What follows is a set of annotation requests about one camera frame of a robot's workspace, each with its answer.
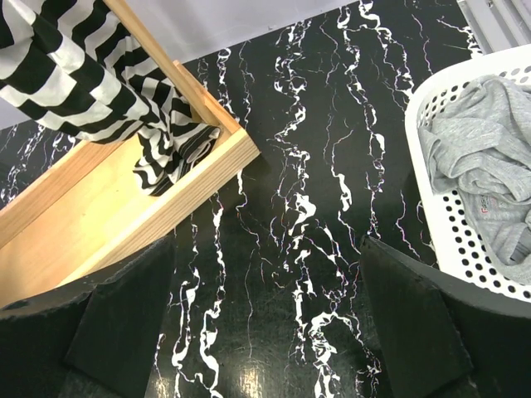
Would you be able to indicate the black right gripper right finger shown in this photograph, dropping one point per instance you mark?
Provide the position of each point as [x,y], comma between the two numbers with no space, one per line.
[441,336]

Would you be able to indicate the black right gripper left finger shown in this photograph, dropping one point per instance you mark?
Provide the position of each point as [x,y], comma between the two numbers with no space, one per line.
[93,337]

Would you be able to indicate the grey tank top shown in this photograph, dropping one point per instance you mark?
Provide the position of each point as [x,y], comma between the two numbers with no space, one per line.
[479,146]

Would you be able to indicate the black white striped tank top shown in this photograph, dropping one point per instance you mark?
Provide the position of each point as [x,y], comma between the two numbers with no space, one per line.
[73,67]

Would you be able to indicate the white perforated plastic basket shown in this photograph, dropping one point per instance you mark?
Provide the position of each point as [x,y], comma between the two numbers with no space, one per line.
[460,251]

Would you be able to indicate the wooden clothes rack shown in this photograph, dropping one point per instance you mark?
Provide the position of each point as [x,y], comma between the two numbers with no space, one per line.
[86,212]

